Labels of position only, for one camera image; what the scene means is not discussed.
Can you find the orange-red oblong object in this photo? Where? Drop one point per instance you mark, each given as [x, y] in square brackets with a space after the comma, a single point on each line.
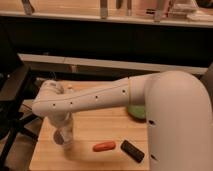
[104, 146]

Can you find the black tripod stand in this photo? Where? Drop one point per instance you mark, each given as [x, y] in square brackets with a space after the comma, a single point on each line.
[16, 85]

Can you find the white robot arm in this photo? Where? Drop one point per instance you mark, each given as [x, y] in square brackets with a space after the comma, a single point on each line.
[178, 111]

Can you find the black rectangular block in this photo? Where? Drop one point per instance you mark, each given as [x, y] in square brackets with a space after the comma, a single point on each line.
[136, 154]

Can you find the long white shelf bar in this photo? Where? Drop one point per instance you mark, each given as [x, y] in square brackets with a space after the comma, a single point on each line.
[109, 63]

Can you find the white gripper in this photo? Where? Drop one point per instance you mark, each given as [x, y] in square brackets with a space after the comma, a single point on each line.
[63, 136]

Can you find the green round object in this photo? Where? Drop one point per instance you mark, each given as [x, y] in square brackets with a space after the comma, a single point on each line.
[137, 112]

